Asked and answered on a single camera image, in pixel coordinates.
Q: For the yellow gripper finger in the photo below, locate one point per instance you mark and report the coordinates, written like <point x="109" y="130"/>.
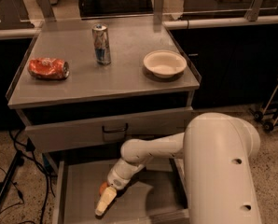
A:
<point x="107" y="196"/>

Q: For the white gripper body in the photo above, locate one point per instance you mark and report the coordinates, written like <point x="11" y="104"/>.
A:
<point x="118" y="178"/>

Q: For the orange fruit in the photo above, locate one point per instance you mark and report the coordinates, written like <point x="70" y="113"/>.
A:
<point x="102" y="188"/>

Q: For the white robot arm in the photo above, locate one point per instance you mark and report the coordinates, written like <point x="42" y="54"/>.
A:
<point x="215" y="149"/>

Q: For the open middle grey drawer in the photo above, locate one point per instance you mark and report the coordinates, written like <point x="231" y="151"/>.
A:
<point x="154" y="196"/>

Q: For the top grey drawer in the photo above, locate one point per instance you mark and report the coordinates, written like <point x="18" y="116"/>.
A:
<point x="88" y="132"/>

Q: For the grey metal drawer cabinet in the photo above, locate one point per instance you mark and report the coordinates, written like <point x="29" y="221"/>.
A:
<point x="95" y="91"/>

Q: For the black stand leg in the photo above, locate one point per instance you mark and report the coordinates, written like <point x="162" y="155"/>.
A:
<point x="4" y="185"/>

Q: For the white bowl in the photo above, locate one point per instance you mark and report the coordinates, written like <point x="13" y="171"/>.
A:
<point x="164" y="63"/>

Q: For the crushed orange soda can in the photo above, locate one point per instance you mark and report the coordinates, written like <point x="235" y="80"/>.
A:
<point x="48" y="68"/>

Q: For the tall silver blue can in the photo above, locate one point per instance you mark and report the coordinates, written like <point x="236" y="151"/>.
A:
<point x="101" y="43"/>

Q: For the black drawer handle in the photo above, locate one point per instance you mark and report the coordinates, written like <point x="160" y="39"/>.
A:
<point x="116" y="130"/>

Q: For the wheeled cart frame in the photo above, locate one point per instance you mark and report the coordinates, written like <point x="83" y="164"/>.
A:
<point x="267" y="114"/>

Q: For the middle metal post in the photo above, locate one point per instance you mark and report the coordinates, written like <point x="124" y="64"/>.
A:
<point x="158" y="10"/>

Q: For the metal post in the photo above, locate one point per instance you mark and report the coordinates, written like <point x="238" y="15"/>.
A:
<point x="158" y="10"/>
<point x="46" y="9"/>
<point x="253" y="12"/>

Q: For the left metal post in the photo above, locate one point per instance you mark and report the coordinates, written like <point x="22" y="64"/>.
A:
<point x="46" y="9"/>

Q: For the right metal post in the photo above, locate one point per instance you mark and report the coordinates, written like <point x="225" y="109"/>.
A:
<point x="253" y="12"/>

